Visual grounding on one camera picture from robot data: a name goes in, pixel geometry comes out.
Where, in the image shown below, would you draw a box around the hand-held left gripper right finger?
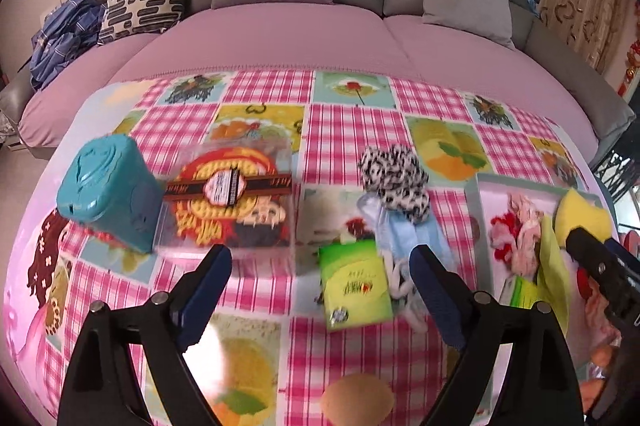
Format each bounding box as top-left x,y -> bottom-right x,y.
409,244 -> 586,426

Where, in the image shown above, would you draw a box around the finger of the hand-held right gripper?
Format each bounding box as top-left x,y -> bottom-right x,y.
566,228 -> 640,324
602,238 -> 640,284

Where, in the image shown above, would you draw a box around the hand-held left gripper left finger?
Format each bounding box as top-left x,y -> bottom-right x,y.
57,244 -> 233,426

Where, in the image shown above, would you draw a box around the lime green cloth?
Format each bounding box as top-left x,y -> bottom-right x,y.
537,213 -> 573,332

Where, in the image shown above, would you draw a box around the yellow sponge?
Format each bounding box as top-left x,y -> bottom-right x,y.
555,188 -> 613,247

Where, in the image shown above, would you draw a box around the light blue face mask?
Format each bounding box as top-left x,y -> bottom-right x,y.
357,196 -> 458,332

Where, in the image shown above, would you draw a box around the green tissue pack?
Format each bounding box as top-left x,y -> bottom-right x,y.
317,240 -> 395,332

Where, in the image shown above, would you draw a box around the black white scrunchie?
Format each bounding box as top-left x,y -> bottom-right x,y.
357,145 -> 431,224

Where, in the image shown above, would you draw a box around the clear plastic box printed label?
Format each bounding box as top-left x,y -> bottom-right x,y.
155,141 -> 301,259

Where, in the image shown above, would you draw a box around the brown egg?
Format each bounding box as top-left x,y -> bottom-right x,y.
320,373 -> 396,426

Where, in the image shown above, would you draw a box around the teal plastic container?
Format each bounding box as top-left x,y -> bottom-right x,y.
56,135 -> 166,254

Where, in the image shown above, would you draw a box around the red hanging ornament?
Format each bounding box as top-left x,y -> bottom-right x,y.
617,43 -> 640,99

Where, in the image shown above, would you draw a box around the pink checked printed tablecloth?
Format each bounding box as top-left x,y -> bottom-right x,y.
0,70 -> 626,426

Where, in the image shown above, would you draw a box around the grey sofa purple seat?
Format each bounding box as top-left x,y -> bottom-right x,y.
0,0 -> 636,167

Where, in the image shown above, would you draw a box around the blue plaid clothes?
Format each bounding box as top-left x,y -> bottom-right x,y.
29,0 -> 107,91

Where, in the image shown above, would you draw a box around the black metal frame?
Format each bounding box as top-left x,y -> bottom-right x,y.
590,146 -> 640,207

